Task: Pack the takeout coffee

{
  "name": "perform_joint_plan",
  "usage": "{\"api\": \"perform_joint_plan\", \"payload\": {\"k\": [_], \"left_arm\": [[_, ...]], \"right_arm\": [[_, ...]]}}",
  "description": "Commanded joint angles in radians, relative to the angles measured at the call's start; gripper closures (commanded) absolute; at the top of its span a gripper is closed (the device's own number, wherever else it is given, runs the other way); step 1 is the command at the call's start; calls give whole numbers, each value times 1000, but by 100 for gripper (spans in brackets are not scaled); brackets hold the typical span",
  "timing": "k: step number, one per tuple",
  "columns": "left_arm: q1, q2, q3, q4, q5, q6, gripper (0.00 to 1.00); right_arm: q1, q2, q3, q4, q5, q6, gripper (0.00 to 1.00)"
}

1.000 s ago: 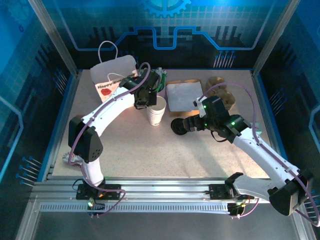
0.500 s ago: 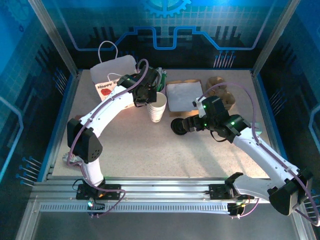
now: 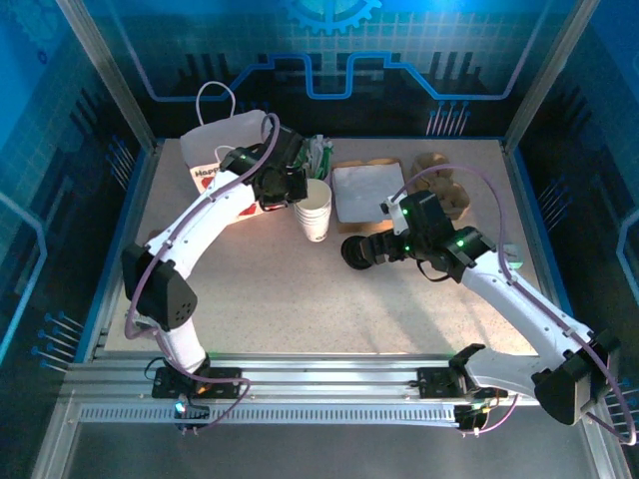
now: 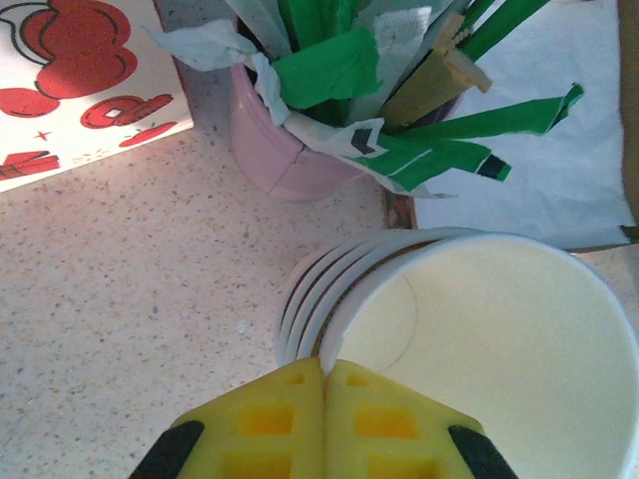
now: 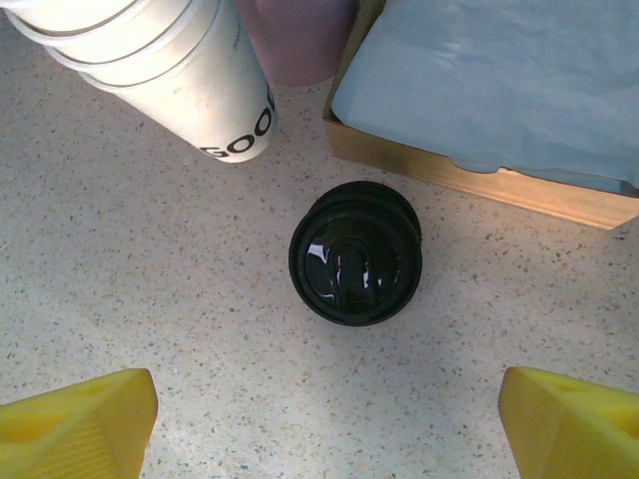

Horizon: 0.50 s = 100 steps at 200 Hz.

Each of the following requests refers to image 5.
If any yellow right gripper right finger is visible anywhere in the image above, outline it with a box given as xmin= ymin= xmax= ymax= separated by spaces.
xmin=498 ymin=366 xmax=639 ymax=479

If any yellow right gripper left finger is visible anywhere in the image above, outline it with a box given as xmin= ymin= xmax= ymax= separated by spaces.
xmin=0 ymin=367 xmax=159 ymax=479

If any stack of black cup lids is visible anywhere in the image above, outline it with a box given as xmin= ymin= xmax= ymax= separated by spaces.
xmin=288 ymin=180 xmax=424 ymax=328

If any brown cardboard tray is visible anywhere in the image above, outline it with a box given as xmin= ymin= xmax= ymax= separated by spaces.
xmin=321 ymin=0 xmax=639 ymax=232

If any stack of white napkins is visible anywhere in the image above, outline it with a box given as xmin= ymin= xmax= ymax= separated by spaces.
xmin=333 ymin=0 xmax=639 ymax=194

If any stack of white paper cups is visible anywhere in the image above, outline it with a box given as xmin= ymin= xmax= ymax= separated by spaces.
xmin=0 ymin=0 xmax=279 ymax=166

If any pink holder cup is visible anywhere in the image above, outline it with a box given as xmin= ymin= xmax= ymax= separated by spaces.
xmin=234 ymin=0 xmax=358 ymax=87

